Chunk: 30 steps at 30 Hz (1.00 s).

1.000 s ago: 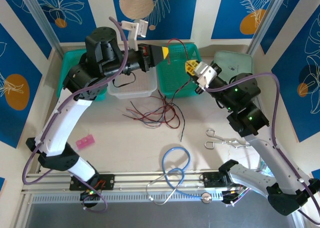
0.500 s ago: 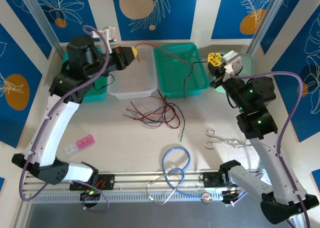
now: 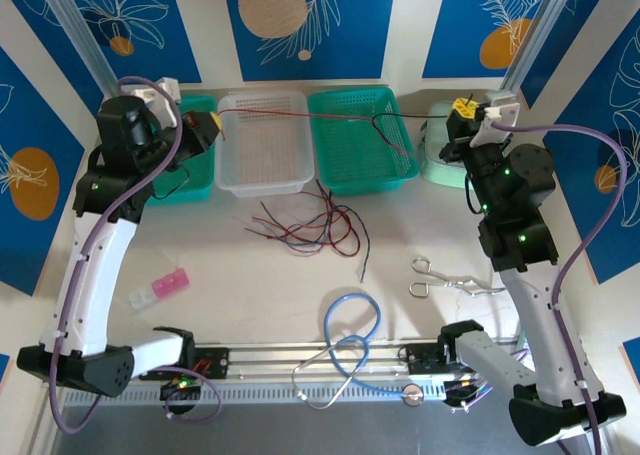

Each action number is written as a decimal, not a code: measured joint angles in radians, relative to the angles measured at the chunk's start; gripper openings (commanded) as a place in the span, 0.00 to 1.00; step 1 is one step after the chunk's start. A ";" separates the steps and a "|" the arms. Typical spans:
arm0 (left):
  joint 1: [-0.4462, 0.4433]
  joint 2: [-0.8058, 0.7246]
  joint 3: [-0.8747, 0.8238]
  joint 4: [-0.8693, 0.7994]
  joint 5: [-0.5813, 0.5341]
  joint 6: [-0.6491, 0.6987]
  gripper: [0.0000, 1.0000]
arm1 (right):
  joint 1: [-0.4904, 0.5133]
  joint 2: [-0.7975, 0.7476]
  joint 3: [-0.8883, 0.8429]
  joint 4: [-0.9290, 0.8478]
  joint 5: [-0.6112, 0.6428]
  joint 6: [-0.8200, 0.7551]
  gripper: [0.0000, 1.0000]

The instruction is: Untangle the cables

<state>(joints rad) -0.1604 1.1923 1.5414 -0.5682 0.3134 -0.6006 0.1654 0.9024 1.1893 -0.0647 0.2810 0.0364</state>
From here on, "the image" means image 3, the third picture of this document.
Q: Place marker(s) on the mint green zip pouch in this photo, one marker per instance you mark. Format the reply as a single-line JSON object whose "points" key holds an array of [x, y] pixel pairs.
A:
{"points": [[440, 170]]}

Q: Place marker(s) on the clear pill box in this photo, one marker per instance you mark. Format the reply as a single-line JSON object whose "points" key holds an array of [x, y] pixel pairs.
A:
{"points": [[142, 299]]}

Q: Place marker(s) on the pink pill box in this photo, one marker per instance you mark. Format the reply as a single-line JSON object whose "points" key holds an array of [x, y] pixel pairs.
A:
{"points": [[172, 282]]}

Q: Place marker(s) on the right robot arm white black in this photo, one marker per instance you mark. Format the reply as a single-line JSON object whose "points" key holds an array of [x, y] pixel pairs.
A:
{"points": [[532, 305]]}

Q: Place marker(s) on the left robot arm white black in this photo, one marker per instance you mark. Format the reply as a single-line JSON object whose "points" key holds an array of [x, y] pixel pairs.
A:
{"points": [[95, 285]]}

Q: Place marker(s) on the blue stethoscope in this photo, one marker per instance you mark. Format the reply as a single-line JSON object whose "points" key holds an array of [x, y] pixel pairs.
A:
{"points": [[413, 395]]}

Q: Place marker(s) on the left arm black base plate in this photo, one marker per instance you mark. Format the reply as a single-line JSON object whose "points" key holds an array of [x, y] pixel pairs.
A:
{"points": [[215, 362]]}

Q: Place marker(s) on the blue floral wall panel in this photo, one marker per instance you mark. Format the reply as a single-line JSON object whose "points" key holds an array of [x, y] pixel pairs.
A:
{"points": [[25, 250], [590, 20], [350, 50], [185, 25], [570, 165], [450, 35], [45, 22]]}

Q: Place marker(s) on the green plastic basket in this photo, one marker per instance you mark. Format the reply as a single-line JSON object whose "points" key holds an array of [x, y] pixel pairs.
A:
{"points": [[202, 167], [350, 160]]}

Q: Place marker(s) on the white plastic basket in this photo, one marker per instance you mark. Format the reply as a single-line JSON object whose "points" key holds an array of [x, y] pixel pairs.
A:
{"points": [[260, 155]]}

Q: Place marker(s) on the aluminium frame post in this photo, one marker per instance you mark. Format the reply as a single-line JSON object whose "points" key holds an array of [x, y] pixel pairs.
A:
{"points": [[82, 35], [535, 35]]}

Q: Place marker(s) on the aluminium extrusion rail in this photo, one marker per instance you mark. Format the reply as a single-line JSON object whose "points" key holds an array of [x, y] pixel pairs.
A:
{"points": [[260, 360]]}

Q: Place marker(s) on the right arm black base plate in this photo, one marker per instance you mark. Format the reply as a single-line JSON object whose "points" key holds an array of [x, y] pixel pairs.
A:
{"points": [[420, 360]]}

